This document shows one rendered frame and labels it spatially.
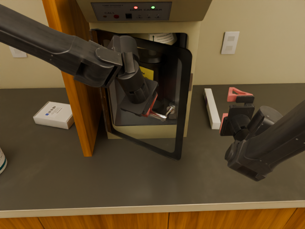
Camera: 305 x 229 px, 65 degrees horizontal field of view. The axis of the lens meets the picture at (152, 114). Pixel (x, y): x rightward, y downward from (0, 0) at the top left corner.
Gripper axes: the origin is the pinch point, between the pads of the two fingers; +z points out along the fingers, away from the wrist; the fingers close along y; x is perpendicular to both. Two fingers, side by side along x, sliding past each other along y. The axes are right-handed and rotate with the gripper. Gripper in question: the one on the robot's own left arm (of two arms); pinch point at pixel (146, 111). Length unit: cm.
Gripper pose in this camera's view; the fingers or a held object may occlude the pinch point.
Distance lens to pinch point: 68.4
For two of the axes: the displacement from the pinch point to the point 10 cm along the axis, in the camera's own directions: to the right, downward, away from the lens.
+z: 2.1, 4.7, 8.6
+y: -4.4, 8.3, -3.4
